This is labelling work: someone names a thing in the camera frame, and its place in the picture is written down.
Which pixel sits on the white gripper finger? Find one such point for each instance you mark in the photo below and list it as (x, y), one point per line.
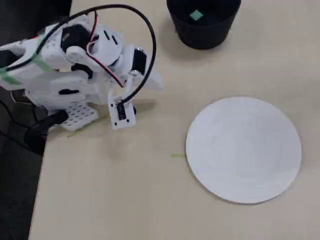
(155, 81)

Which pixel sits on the green tape strip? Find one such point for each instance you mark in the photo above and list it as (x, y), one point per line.
(8, 77)
(42, 61)
(178, 155)

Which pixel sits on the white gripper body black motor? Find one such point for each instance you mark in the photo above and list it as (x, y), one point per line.
(139, 60)

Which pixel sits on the black table clamp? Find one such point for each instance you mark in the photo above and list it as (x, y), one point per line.
(40, 127)

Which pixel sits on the green cube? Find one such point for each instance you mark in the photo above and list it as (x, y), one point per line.
(195, 15)

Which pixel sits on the white paper plate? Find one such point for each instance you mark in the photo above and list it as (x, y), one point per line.
(243, 150)

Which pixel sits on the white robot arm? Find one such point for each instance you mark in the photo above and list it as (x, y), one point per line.
(50, 82)

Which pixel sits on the black round bin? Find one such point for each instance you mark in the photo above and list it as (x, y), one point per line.
(205, 35)

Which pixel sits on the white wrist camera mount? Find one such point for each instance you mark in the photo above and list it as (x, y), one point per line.
(125, 120)

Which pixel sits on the white perforated base plate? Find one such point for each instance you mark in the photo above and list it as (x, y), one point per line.
(80, 116)

